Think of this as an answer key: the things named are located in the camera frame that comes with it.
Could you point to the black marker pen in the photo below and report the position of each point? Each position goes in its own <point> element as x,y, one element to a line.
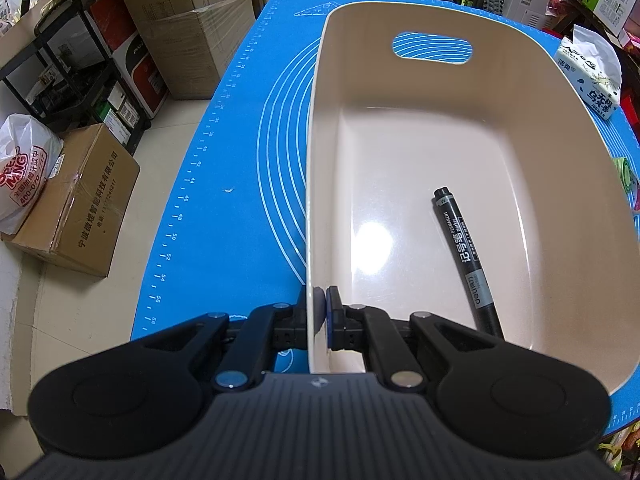
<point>465,250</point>

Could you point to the blue silicone mat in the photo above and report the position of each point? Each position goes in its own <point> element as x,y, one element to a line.
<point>250,160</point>

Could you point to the white plastic bag red print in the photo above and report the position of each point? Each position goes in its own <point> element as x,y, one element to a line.
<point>25,170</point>

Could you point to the black metal rack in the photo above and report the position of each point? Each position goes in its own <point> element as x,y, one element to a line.
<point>48,60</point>

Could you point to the white tissue pack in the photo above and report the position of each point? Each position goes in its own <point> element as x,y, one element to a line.
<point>585,75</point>

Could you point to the large taped cardboard box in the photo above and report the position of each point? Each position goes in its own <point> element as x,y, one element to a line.
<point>200,50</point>

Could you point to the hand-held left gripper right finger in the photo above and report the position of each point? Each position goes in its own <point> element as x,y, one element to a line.
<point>330,310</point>

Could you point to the green tape roll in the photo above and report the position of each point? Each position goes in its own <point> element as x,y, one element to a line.
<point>629,180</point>

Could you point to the brown cardboard box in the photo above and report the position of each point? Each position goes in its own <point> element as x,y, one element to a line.
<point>85,200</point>

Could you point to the dark wooden side table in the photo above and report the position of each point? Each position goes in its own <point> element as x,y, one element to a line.
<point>575,15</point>

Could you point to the red and white appliance box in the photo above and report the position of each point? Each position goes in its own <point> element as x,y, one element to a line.
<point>140,75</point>

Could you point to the small open cardboard box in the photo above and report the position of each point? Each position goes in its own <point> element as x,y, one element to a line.
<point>20,40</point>

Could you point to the beige plastic storage bin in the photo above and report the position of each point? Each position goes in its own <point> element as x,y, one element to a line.
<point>425,160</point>

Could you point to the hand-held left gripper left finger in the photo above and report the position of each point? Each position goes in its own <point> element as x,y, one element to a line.
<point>295,325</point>

